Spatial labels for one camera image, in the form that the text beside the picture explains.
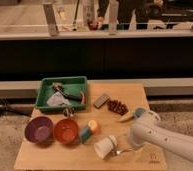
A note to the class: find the white cup on side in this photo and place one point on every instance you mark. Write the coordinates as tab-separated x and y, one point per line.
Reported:
105	146

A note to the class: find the orange and teal toy block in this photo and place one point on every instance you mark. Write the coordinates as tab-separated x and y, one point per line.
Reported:
91	128

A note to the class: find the red grapes bunch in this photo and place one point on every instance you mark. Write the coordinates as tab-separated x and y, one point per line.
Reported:
117	107

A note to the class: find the green plastic tray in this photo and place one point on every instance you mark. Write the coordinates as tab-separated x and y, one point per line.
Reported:
73	85

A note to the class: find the black handled tool in tray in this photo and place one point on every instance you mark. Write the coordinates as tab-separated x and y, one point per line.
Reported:
59	88

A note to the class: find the grey rectangular block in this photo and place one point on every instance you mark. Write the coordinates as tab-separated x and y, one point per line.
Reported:
100	101

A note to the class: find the grey cloth in tray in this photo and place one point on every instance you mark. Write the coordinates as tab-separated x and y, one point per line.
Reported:
57	99

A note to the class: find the small metal clip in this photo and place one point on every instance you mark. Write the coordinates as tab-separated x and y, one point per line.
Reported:
69	112

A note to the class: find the wooden board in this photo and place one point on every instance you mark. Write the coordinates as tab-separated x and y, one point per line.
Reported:
53	156

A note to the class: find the red bowl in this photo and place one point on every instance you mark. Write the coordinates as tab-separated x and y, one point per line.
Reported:
66	131

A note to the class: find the purple bowl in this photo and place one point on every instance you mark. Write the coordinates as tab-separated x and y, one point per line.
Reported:
39	129

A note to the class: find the blue cup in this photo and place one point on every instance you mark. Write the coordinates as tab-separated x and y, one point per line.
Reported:
138	112

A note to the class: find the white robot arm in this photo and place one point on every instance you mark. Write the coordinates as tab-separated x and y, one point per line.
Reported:
145	129

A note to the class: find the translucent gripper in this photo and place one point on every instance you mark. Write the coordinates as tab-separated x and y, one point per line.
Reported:
138	153

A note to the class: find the yellow banana toy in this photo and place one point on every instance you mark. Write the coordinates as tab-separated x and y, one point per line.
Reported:
126	117

